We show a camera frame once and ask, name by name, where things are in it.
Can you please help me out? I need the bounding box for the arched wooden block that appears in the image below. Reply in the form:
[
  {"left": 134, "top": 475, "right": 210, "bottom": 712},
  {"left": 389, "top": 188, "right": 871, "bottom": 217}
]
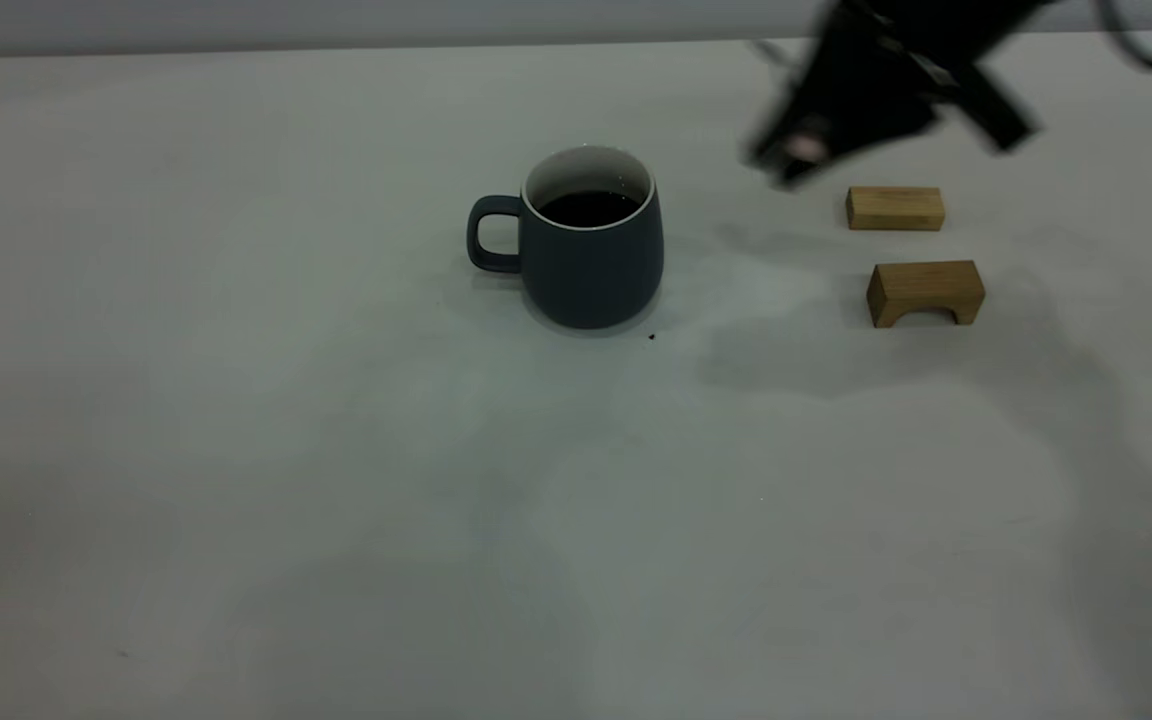
[{"left": 866, "top": 260, "right": 986, "bottom": 329}]

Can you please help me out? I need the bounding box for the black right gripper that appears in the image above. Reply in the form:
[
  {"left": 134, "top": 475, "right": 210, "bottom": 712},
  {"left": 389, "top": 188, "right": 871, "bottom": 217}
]
[{"left": 744, "top": 0, "right": 1039, "bottom": 191}]

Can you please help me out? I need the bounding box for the dark coffee liquid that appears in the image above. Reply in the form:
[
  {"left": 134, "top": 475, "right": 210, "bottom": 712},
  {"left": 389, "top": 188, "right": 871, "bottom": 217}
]
[{"left": 538, "top": 191, "right": 642, "bottom": 229}]

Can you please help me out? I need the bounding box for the flat rectangular wooden block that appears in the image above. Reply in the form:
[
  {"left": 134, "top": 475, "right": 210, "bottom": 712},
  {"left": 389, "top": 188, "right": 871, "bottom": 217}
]
[{"left": 845, "top": 187, "right": 946, "bottom": 233}]

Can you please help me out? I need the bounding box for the dark grey ceramic mug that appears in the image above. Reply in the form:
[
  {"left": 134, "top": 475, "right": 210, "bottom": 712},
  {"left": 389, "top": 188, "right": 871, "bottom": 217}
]
[{"left": 466, "top": 146, "right": 665, "bottom": 331}]

